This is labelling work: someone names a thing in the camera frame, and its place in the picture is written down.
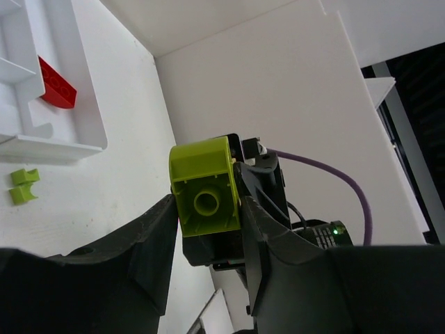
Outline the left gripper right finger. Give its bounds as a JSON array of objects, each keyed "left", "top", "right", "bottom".
[{"left": 239, "top": 163, "right": 445, "bottom": 334}]

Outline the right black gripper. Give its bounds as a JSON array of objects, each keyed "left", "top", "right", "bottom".
[{"left": 182, "top": 134, "right": 291, "bottom": 271}]

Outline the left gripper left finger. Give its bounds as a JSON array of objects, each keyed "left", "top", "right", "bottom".
[{"left": 1, "top": 195, "right": 178, "bottom": 333}]

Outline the green square lego brick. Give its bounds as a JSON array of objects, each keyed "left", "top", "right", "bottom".
[{"left": 169, "top": 136, "right": 241, "bottom": 237}]

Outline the red sloped lego brick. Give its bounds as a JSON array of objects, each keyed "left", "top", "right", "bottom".
[{"left": 38, "top": 56, "right": 77, "bottom": 109}]

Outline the small green lego pair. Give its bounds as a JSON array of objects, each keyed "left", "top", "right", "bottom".
[{"left": 8, "top": 168, "right": 40, "bottom": 205}]

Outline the white divided sorting tray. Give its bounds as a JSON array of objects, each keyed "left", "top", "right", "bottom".
[{"left": 1, "top": 1, "right": 108, "bottom": 161}]

